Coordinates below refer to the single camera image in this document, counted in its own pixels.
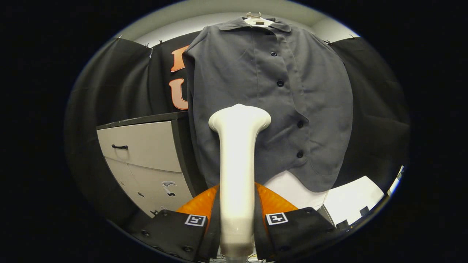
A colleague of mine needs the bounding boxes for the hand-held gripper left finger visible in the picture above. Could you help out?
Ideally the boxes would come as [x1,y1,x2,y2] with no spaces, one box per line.
[135,184,222,263]

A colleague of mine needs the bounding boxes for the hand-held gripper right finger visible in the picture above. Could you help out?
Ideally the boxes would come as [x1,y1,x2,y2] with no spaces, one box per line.
[254,182,340,262]

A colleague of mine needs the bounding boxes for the grey button-up shirt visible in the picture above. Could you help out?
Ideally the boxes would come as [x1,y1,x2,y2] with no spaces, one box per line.
[182,16,354,193]

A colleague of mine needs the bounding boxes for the white mannequin torso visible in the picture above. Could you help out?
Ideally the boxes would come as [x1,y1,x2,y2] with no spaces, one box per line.
[244,12,329,211]

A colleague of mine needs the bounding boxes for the white box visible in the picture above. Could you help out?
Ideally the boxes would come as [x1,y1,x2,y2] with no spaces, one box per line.
[323,175,385,225]

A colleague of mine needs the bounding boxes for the grey drawer cabinet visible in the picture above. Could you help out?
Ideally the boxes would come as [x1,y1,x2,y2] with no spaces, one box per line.
[96,111,206,220]

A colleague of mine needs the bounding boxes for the black backdrop cloth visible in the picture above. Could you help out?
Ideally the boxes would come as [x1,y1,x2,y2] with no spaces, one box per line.
[65,31,411,230]

